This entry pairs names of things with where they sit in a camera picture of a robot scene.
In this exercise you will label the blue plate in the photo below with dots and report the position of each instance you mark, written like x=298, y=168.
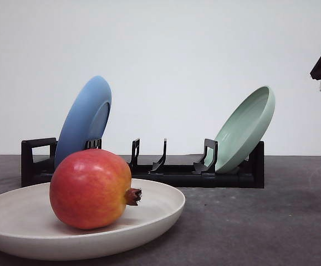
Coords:
x=87, y=119

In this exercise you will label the black plastic dish rack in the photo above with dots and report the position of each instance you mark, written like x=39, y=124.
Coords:
x=202, y=174

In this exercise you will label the white plate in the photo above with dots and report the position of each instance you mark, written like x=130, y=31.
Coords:
x=30, y=229

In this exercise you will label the red pomegranate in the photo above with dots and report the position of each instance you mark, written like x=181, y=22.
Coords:
x=91, y=189

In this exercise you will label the green plate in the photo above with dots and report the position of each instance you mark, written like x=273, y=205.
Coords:
x=247, y=122

